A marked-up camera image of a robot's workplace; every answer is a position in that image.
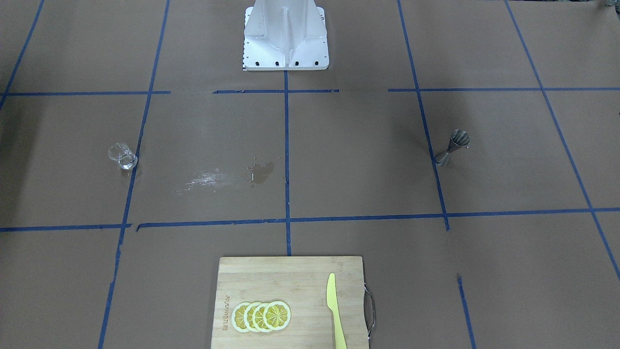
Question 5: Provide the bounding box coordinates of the clear glass measuring cup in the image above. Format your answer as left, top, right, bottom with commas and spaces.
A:
108, 142, 138, 171

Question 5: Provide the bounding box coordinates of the lemon slice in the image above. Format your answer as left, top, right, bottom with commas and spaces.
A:
263, 301, 292, 331
232, 302, 250, 333
242, 302, 261, 332
252, 303, 272, 333

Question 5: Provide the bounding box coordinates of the steel jigger shaker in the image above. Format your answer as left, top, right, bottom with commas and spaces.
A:
434, 129, 471, 166

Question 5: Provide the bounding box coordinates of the bamboo cutting board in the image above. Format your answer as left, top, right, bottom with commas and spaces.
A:
210, 256, 370, 349

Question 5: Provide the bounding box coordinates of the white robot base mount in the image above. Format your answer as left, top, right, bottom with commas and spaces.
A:
242, 0, 330, 71

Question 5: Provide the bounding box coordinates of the metal cutting board handle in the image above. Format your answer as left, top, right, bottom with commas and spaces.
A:
363, 282, 376, 343

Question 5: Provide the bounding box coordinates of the yellow plastic knife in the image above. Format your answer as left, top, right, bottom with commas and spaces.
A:
326, 272, 347, 349

